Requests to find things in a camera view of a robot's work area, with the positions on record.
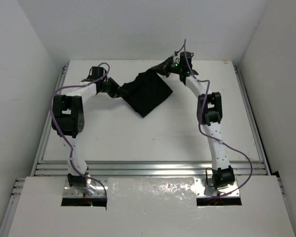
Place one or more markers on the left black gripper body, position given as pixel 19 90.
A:
pixel 115 88

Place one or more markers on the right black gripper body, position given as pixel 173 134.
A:
pixel 176 68

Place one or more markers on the black t shirt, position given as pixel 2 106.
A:
pixel 146 92

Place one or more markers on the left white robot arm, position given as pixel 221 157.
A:
pixel 67 114

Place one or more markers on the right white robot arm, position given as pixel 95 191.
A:
pixel 209 115

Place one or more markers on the white front cover panel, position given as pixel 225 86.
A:
pixel 151 207

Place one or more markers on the aluminium front rail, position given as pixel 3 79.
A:
pixel 148 168

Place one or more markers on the aluminium right side rail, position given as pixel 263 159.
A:
pixel 255 130

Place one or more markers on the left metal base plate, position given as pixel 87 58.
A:
pixel 93 190

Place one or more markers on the metal base plate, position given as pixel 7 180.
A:
pixel 93 190
pixel 205 189

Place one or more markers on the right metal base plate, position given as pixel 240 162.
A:
pixel 205 189

